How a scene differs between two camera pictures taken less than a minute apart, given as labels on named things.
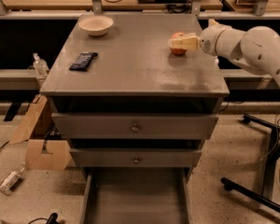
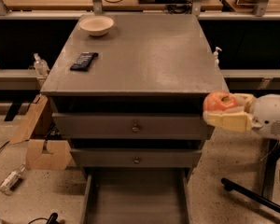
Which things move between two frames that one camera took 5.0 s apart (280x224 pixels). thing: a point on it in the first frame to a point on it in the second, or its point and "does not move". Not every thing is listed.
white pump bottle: [217, 61] does not move
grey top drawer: [135, 125] does not move
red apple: [176, 50] to [218, 101]
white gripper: [208, 40] to [272, 116]
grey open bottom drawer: [136, 195] does not move
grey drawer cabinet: [129, 106] does not move
